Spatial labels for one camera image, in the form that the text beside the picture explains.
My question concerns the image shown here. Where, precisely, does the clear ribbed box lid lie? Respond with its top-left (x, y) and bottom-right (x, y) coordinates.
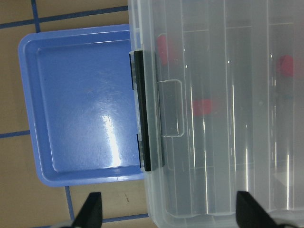
top-left (127, 0), bottom-right (304, 216)

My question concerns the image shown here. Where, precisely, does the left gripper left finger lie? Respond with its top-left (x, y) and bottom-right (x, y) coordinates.
top-left (71, 192), bottom-right (103, 228)

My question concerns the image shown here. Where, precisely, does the black box latch handle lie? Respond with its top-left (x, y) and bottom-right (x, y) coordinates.
top-left (129, 50), bottom-right (164, 172)

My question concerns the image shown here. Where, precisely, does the clear plastic storage box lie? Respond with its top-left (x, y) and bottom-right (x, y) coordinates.
top-left (127, 0), bottom-right (304, 228)

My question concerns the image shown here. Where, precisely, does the blue plastic tray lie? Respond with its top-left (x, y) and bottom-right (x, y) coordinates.
top-left (18, 24), bottom-right (143, 187)

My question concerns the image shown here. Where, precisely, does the red block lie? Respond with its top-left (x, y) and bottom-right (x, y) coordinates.
top-left (276, 55), bottom-right (294, 78)
top-left (156, 34), bottom-right (168, 66)
top-left (192, 99), bottom-right (212, 116)

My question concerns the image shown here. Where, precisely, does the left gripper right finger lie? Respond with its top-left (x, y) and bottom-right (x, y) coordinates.
top-left (236, 191), bottom-right (282, 228)

